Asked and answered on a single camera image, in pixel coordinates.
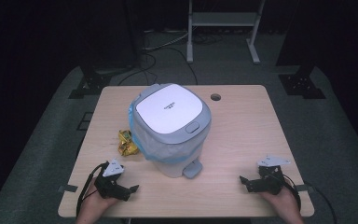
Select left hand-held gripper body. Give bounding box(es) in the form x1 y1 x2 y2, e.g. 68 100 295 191
93 157 132 202

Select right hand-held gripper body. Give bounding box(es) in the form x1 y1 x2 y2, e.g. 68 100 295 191
251 154 292 196

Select gold foil wrapper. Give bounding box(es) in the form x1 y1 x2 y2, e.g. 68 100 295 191
117 129 140 157

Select translucent blue-edged bin liner bag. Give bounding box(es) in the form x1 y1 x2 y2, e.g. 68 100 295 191
128 101 200 165

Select white grey pedal trash can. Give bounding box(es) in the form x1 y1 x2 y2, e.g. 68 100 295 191
129 82 213 180

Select person's left hand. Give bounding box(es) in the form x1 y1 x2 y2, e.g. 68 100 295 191
75 176 119 224

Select person's right hand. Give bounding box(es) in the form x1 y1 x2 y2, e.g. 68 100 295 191
256 186 306 224

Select grey tape piece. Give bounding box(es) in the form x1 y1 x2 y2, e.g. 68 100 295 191
57 184 79 193
295 184 315 193

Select black floor outlet cover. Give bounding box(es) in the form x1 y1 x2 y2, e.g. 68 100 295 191
76 111 95 132

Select black stand base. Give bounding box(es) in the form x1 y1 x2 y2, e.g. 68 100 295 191
278 64 326 100
68 62 113 100

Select white metal stand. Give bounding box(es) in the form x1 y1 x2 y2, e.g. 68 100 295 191
186 0 267 65

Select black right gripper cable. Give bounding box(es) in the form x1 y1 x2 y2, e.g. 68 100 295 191
282 173 337 224

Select black floor cables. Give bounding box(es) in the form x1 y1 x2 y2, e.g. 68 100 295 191
117 30 199 87

